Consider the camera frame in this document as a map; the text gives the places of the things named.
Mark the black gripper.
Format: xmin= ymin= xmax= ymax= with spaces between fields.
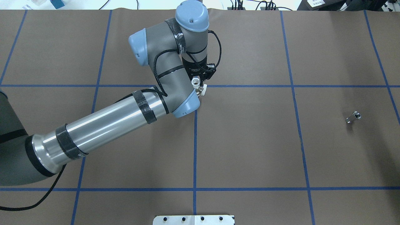
xmin=182 ymin=57 xmax=216 ymax=82

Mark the white PPR valve with pipe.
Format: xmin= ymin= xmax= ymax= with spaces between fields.
xmin=191 ymin=77 xmax=208 ymax=97

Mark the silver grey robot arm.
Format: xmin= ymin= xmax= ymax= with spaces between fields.
xmin=1 ymin=0 xmax=218 ymax=187

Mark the chrome angle pipe fitting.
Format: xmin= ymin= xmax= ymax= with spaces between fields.
xmin=345 ymin=111 xmax=362 ymax=124

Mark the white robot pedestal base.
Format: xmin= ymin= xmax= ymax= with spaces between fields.
xmin=152 ymin=215 xmax=236 ymax=225

